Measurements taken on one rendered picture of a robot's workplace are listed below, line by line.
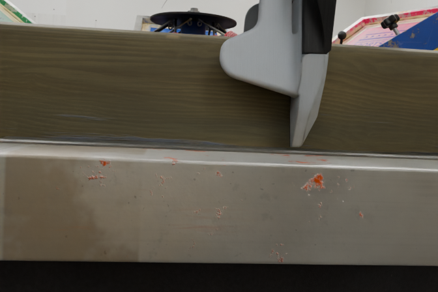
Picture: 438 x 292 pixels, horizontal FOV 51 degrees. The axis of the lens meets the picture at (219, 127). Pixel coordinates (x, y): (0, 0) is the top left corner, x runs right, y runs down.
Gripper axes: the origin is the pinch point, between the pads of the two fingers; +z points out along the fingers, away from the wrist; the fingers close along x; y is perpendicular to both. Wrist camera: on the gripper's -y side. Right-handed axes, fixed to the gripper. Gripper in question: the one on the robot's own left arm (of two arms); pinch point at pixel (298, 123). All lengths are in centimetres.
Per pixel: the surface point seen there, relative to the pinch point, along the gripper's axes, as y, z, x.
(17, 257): 13.3, 4.6, 12.1
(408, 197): -0.9, 2.5, 12.2
